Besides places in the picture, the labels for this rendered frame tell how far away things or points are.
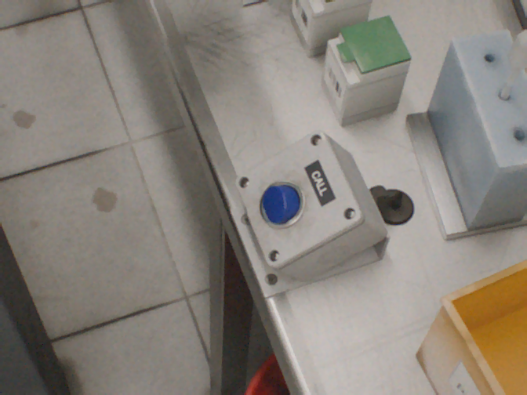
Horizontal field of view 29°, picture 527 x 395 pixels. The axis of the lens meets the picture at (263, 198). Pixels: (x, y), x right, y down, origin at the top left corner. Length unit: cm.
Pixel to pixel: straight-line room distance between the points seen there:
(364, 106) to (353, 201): 13
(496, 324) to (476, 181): 10
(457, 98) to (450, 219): 9
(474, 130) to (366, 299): 13
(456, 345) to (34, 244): 116
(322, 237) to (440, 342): 10
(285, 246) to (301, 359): 8
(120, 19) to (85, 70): 13
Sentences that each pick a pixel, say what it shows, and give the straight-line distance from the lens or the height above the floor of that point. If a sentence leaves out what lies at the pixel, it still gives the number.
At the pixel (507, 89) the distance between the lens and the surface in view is 67.
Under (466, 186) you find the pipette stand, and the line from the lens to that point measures 71.
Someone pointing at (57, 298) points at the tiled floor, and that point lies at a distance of 166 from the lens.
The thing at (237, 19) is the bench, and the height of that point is 88.
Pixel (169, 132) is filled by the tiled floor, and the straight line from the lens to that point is 178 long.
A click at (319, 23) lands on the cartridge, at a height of 92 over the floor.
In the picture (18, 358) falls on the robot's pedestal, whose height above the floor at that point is 62.
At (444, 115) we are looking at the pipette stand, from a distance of 73.
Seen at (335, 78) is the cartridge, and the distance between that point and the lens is 74.
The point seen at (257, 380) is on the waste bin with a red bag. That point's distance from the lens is 113.
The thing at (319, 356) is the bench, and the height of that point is 88.
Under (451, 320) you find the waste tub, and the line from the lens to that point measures 60.
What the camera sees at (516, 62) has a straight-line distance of 64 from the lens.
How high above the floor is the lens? 152
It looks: 63 degrees down
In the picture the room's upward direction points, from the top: 5 degrees clockwise
